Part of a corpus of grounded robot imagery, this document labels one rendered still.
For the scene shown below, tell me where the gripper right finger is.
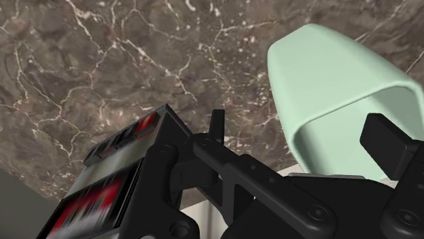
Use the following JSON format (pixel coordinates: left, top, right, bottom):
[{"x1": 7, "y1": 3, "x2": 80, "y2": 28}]
[{"x1": 359, "y1": 113, "x2": 424, "y2": 239}]

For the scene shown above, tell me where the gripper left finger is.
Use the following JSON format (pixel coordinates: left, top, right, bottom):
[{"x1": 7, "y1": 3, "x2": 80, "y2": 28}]
[{"x1": 118, "y1": 109, "x2": 339, "y2": 239}]

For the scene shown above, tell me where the mint green cup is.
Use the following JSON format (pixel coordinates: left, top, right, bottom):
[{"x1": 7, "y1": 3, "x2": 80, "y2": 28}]
[{"x1": 266, "y1": 22, "x2": 424, "y2": 183}]

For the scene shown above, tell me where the black box with red print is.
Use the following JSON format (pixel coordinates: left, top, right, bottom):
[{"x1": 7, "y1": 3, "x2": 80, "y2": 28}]
[{"x1": 35, "y1": 103, "x2": 194, "y2": 239}]

